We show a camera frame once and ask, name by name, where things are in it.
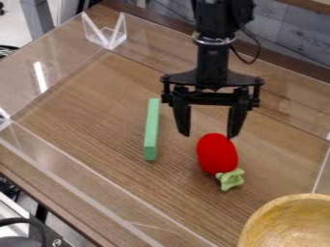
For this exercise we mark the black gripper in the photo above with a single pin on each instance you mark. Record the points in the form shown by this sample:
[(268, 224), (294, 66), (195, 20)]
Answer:
[(211, 84)]

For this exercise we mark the red plush fruit green stem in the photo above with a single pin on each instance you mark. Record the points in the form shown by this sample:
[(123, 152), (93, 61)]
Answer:
[(217, 160)]

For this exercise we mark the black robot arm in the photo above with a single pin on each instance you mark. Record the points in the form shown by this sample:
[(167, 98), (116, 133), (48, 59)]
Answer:
[(219, 19)]

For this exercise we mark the green rectangular block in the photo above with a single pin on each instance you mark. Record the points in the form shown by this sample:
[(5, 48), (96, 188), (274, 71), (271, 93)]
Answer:
[(151, 134)]

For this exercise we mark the wooden bowl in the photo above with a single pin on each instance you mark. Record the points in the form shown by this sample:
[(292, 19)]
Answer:
[(291, 221)]

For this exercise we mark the black equipment with screw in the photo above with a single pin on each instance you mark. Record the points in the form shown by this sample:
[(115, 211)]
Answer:
[(44, 234)]

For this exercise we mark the clear acrylic corner bracket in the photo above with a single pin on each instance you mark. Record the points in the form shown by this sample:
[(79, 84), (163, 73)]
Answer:
[(105, 37)]

